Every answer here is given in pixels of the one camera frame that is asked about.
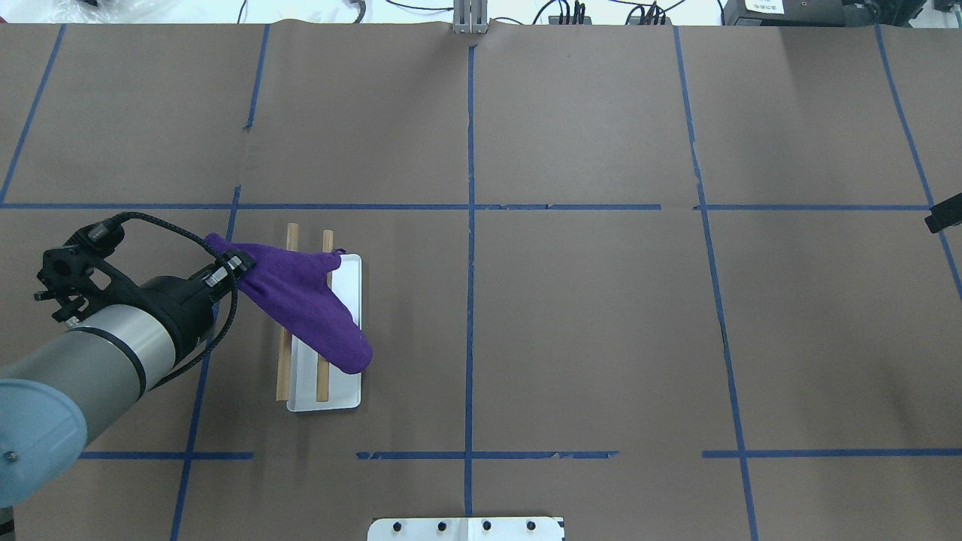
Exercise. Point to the black device box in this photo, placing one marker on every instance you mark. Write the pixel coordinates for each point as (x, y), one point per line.
(830, 14)

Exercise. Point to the white towel rack base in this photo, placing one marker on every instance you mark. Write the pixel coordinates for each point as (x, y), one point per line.
(344, 390)

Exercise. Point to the brown paper table cover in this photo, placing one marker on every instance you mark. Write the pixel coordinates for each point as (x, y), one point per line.
(663, 283)

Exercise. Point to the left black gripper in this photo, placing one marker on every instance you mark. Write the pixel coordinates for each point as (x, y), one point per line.
(180, 303)

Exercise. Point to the white mounting plate with bolts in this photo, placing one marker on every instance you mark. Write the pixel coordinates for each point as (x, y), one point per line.
(468, 528)

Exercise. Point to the right wooden rack bar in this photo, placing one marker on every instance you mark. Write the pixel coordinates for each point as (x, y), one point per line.
(322, 365)

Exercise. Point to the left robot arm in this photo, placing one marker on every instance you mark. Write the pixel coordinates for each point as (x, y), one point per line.
(122, 339)

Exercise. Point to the wooden rack bar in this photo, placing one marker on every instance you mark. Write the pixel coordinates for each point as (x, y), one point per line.
(284, 358)
(322, 365)

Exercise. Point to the grey aluminium profile post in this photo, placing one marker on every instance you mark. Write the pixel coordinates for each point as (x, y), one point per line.
(470, 17)

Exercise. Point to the left wooden rack bar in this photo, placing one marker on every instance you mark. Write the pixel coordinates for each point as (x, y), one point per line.
(284, 358)

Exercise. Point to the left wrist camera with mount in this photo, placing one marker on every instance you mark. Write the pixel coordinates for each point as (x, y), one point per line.
(77, 276)

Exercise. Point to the purple towel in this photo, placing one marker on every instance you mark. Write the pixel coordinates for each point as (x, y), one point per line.
(291, 288)

